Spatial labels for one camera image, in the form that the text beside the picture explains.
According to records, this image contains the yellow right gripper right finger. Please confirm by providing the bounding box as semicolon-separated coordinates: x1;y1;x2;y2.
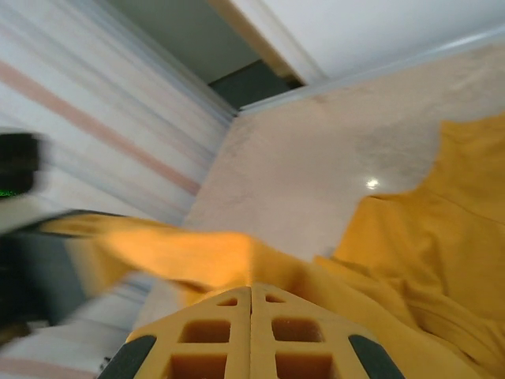
250;282;376;379

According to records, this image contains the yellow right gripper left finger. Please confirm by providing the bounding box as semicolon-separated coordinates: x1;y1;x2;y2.
125;286;253;379

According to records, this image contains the yellow printed t-shirt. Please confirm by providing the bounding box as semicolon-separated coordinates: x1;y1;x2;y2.
39;118;505;379

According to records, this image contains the beige door jamb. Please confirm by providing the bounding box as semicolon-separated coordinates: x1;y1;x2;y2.
204;0;309;86

